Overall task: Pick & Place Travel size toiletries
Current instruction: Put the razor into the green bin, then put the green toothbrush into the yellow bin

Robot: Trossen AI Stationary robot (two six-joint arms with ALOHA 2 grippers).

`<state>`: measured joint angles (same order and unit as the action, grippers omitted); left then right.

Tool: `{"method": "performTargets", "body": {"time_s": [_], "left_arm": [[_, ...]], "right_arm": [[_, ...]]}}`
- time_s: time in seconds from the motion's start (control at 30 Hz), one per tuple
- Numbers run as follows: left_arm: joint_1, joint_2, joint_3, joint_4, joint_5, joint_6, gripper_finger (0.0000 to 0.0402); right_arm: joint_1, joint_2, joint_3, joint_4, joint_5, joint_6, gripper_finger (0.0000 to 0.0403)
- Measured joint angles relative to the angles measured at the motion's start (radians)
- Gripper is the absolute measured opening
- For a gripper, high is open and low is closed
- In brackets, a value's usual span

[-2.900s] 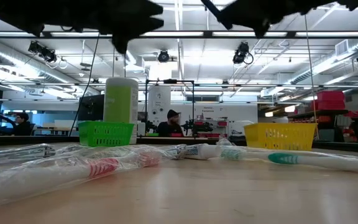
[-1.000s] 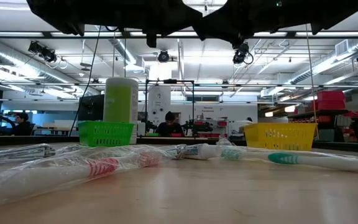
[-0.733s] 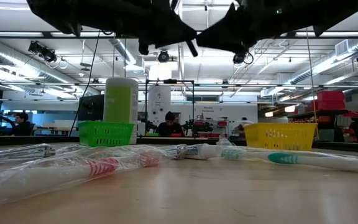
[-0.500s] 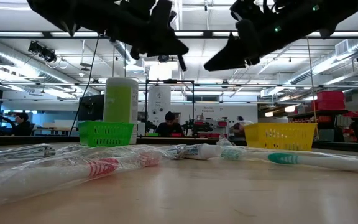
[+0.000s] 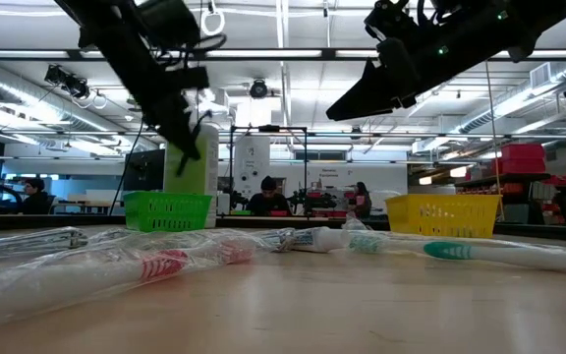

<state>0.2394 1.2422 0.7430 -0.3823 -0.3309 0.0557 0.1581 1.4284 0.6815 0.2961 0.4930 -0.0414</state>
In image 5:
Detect red white toothbrush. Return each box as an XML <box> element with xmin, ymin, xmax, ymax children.
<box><xmin>0</xmin><ymin>233</ymin><xmax>262</xmax><ymax>325</ymax></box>

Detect long overhead light bar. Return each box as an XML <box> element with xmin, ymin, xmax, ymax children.
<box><xmin>0</xmin><ymin>47</ymin><xmax>566</xmax><ymax>63</ymax></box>

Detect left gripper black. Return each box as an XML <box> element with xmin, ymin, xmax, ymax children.
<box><xmin>133</xmin><ymin>63</ymin><xmax>210</xmax><ymax>160</ymax></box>

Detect green white wipes canister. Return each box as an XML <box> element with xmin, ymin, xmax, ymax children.
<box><xmin>163</xmin><ymin>121</ymin><xmax>220</xmax><ymax>230</ymax></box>

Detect person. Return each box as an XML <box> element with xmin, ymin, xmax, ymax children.
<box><xmin>351</xmin><ymin>181</ymin><xmax>373</xmax><ymax>220</ymax></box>
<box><xmin>247</xmin><ymin>175</ymin><xmax>292</xmax><ymax>217</ymax></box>
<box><xmin>21</xmin><ymin>177</ymin><xmax>53</xmax><ymax>215</ymax></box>

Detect yellow plastic basket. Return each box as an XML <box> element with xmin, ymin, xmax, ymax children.
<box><xmin>384</xmin><ymin>194</ymin><xmax>503</xmax><ymax>240</ymax></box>

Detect green plastic basket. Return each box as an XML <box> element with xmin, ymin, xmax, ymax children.
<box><xmin>123</xmin><ymin>190</ymin><xmax>213</xmax><ymax>233</ymax></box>

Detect black storage shelf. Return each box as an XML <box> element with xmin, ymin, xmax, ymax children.
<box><xmin>454</xmin><ymin>171</ymin><xmax>552</xmax><ymax>222</ymax></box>

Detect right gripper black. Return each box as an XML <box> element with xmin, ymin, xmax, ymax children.
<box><xmin>325</xmin><ymin>0</ymin><xmax>461</xmax><ymax>122</ymax></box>

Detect red storage bin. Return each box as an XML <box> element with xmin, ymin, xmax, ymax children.
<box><xmin>501</xmin><ymin>143</ymin><xmax>545</xmax><ymax>160</ymax></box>
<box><xmin>491</xmin><ymin>157</ymin><xmax>547</xmax><ymax>175</ymax></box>

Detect black aluminium table frame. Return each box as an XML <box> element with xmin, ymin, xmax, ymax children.
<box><xmin>0</xmin><ymin>211</ymin><xmax>566</xmax><ymax>245</ymax></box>

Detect green white toothbrush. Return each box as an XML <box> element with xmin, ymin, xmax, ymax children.
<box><xmin>344</xmin><ymin>215</ymin><xmax>566</xmax><ymax>276</ymax></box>

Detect black metal frame stand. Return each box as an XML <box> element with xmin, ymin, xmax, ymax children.
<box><xmin>228</xmin><ymin>124</ymin><xmax>310</xmax><ymax>217</ymax></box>

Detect white hanging cable loop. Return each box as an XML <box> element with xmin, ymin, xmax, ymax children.
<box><xmin>200</xmin><ymin>7</ymin><xmax>226</xmax><ymax>38</ymax></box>

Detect black monitor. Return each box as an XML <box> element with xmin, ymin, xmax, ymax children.
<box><xmin>123</xmin><ymin>148</ymin><xmax>166</xmax><ymax>193</ymax></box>

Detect black ceiling track light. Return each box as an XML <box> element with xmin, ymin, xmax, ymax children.
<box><xmin>44</xmin><ymin>63</ymin><xmax>90</xmax><ymax>99</ymax></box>
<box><xmin>249</xmin><ymin>78</ymin><xmax>269</xmax><ymax>99</ymax></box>

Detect small black comb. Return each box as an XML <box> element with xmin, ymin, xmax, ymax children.
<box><xmin>176</xmin><ymin>147</ymin><xmax>200</xmax><ymax>177</ymax></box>

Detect black hanging cable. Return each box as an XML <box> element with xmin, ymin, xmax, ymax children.
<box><xmin>108</xmin><ymin>122</ymin><xmax>144</xmax><ymax>217</ymax></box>

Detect white blue toothpaste tube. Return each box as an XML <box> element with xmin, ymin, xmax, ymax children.
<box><xmin>292</xmin><ymin>226</ymin><xmax>348</xmax><ymax>254</ymax></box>

